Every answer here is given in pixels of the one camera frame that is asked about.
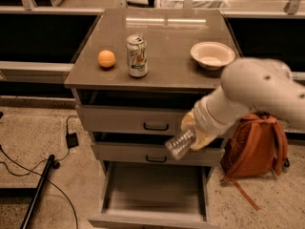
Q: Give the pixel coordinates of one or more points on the black pole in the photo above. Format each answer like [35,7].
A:
[37,193]

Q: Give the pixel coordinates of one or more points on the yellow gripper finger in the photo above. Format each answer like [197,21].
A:
[187,122]
[201,140]

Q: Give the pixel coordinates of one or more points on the grey drawer cabinet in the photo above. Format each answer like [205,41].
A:
[169,34]

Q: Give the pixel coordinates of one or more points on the middle grey drawer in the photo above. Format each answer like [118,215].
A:
[151,149]

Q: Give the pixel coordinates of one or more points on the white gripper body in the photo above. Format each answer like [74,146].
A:
[203,116]

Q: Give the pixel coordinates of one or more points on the white paper bowl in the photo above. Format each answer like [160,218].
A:
[212,55]

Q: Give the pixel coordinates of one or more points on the orange fruit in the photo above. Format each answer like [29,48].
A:
[106,59]

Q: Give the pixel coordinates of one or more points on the grey drawer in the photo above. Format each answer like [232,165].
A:
[133,113]
[153,196]
[151,149]

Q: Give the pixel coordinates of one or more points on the orange backpack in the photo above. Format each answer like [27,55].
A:
[258,146]

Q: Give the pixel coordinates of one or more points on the top grey drawer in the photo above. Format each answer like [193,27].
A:
[133,113]

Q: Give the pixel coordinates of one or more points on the bottom grey drawer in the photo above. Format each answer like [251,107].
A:
[153,196]

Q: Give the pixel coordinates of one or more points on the green white soda can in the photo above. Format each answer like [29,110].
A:
[136,55]

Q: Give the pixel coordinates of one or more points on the black power adapter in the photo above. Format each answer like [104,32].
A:
[72,140]

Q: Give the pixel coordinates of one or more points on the clear plastic water bottle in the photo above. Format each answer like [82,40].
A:
[180,144]

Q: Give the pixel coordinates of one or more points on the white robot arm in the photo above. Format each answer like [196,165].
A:
[247,85]

